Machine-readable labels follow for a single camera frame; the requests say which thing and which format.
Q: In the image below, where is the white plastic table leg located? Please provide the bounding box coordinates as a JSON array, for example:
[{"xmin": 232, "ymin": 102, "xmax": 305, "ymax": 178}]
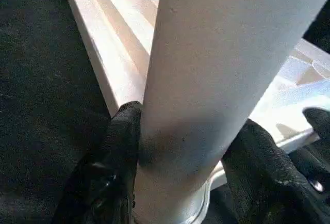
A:
[{"xmin": 133, "ymin": 0, "xmax": 330, "ymax": 224}]

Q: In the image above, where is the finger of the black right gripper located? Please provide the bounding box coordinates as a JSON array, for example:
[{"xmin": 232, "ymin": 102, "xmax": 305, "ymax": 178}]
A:
[
  {"xmin": 302, "ymin": 107, "xmax": 330, "ymax": 142},
  {"xmin": 290, "ymin": 143, "xmax": 330, "ymax": 193}
]

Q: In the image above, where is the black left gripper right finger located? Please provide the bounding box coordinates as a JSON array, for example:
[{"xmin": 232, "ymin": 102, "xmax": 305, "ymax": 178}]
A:
[{"xmin": 221, "ymin": 118, "xmax": 330, "ymax": 224}]

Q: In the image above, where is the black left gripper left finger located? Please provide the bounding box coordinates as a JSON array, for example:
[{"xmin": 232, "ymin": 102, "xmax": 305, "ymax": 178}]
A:
[{"xmin": 53, "ymin": 101, "xmax": 144, "ymax": 224}]

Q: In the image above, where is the black work mat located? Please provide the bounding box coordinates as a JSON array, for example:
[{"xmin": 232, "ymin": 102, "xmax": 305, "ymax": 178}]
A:
[{"xmin": 0, "ymin": 0, "xmax": 330, "ymax": 224}]

